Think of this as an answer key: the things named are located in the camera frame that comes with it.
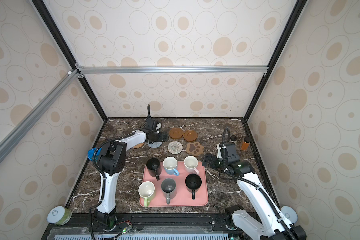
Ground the orange bottle black cap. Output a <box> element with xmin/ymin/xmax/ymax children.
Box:
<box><xmin>240</xmin><ymin>136</ymin><xmax>252</xmax><ymax>151</ymax></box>

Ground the green jar white lid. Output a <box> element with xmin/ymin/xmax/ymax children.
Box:
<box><xmin>47</xmin><ymin>206</ymin><xmax>72</xmax><ymax>226</ymax></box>

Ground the black mug front right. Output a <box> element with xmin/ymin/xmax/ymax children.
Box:
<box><xmin>185</xmin><ymin>174</ymin><xmax>202</xmax><ymax>200</ymax></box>

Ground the aluminium back crossbar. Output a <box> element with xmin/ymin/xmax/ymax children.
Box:
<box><xmin>78</xmin><ymin>66</ymin><xmax>269</xmax><ymax>74</ymax></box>

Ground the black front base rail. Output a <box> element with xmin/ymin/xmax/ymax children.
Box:
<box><xmin>42</xmin><ymin>213</ymin><xmax>250</xmax><ymax>240</ymax></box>

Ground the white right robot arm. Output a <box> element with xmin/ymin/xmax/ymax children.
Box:
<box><xmin>202</xmin><ymin>143</ymin><xmax>307</xmax><ymax>240</ymax></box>

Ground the grey mug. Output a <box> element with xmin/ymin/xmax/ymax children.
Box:
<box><xmin>161</xmin><ymin>178</ymin><xmax>177</xmax><ymax>205</ymax></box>

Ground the pink tray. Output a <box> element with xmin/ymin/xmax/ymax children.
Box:
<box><xmin>143</xmin><ymin>162</ymin><xmax>209</xmax><ymax>207</ymax></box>

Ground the light blue mug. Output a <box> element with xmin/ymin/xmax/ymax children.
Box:
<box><xmin>163</xmin><ymin>157</ymin><xmax>179</xmax><ymax>176</ymax></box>

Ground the multicolour stitched white coaster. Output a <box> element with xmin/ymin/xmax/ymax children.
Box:
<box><xmin>168</xmin><ymin>141</ymin><xmax>183</xmax><ymax>155</ymax></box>

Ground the round brown wooden coaster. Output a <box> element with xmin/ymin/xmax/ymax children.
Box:
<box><xmin>169</xmin><ymin>128</ymin><xmax>184</xmax><ymax>140</ymax></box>

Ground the pink white mug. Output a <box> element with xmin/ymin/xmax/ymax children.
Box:
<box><xmin>184</xmin><ymin>156</ymin><xmax>199</xmax><ymax>175</ymax></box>

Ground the woven rattan coaster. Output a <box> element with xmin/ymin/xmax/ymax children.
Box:
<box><xmin>133</xmin><ymin>143</ymin><xmax>144</xmax><ymax>149</ymax></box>

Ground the black mug back left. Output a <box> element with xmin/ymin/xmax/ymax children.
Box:
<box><xmin>146</xmin><ymin>158</ymin><xmax>162</xmax><ymax>181</ymax></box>

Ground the brown paw shaped coaster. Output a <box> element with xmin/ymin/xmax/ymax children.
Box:
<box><xmin>186</xmin><ymin>142</ymin><xmax>204</xmax><ymax>157</ymax></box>

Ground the clear bottle black cap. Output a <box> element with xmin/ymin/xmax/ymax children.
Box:
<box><xmin>230</xmin><ymin>135</ymin><xmax>238</xmax><ymax>142</ymax></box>

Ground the aluminium left side bar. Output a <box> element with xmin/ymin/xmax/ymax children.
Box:
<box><xmin>0</xmin><ymin>70</ymin><xmax>79</xmax><ymax>163</ymax></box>

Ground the black right corner post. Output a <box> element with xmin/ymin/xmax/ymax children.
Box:
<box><xmin>244</xmin><ymin>0</ymin><xmax>307</xmax><ymax>123</ymax></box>

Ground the blue lidded white cup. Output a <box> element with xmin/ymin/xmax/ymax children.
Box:
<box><xmin>87</xmin><ymin>148</ymin><xmax>102</xmax><ymax>161</ymax></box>

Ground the black mug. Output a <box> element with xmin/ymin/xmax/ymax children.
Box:
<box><xmin>146</xmin><ymin>158</ymin><xmax>162</xmax><ymax>181</ymax></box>
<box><xmin>185</xmin><ymin>174</ymin><xmax>202</xmax><ymax>200</ymax></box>

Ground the brown can white lid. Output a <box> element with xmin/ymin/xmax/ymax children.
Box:
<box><xmin>281</xmin><ymin>206</ymin><xmax>298</xmax><ymax>224</ymax></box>

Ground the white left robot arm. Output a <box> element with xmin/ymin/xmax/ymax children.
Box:
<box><xmin>89</xmin><ymin>117</ymin><xmax>169</xmax><ymax>227</ymax></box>

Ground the light blue woven coaster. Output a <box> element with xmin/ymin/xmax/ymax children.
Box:
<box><xmin>147</xmin><ymin>142</ymin><xmax>162</xmax><ymax>149</ymax></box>

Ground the black corner frame post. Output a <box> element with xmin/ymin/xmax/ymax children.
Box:
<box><xmin>32</xmin><ymin>0</ymin><xmax>108</xmax><ymax>122</ymax></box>

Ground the green white mug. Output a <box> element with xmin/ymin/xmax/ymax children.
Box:
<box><xmin>138</xmin><ymin>181</ymin><xmax>156</xmax><ymax>207</ymax></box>

